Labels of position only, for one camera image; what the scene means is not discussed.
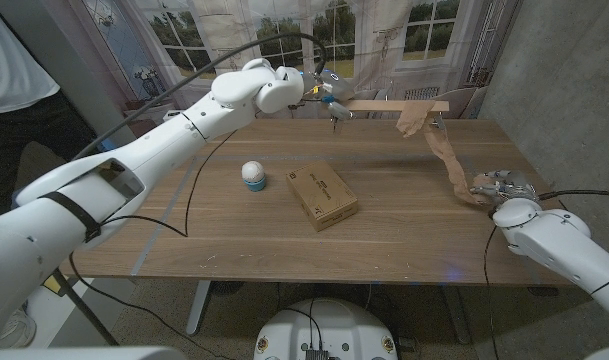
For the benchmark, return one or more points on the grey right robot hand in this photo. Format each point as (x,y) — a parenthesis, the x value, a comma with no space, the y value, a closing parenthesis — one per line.
(506,187)

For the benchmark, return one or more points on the light wooden slat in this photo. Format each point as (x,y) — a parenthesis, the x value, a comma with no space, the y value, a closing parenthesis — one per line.
(374,105)

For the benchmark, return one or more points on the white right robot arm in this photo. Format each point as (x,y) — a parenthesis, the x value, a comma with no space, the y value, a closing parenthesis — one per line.
(559,240)

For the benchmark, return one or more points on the black stand leg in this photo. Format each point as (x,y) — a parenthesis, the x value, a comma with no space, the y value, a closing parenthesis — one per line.
(86,307)

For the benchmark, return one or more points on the brown cardboard package box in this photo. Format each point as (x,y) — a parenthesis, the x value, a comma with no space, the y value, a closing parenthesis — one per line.
(321,195)

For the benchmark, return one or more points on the printed window backdrop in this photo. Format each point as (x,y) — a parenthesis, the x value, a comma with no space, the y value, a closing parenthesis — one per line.
(384,45)

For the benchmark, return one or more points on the grey table leg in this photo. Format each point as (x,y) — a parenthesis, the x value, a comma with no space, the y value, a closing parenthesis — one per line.
(455,312)
(198,305)

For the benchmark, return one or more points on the person in white shirt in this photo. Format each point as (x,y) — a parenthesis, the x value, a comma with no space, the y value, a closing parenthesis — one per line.
(9,75)

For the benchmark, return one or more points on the beige elastic arm wrap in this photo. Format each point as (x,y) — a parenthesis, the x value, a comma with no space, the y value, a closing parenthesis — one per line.
(449,160)

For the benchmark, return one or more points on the blue ball stand cup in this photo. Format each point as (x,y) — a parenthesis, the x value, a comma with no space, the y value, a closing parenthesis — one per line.
(255,186)

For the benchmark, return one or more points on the silver metal clip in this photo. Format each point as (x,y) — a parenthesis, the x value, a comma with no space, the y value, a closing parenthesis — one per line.
(336,126)
(439,121)

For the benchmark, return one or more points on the white power strip box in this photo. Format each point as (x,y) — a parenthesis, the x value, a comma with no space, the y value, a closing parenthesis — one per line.
(173,116)

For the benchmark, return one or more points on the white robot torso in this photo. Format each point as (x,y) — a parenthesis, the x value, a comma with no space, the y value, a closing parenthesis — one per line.
(324,325)

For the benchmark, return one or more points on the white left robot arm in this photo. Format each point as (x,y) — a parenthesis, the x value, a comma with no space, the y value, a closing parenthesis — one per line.
(159,145)

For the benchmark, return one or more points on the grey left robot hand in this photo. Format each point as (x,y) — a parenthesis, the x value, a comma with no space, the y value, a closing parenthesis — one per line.
(334,87)

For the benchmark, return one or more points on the white baseball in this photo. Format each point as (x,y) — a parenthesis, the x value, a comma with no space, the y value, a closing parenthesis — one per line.
(253,171)

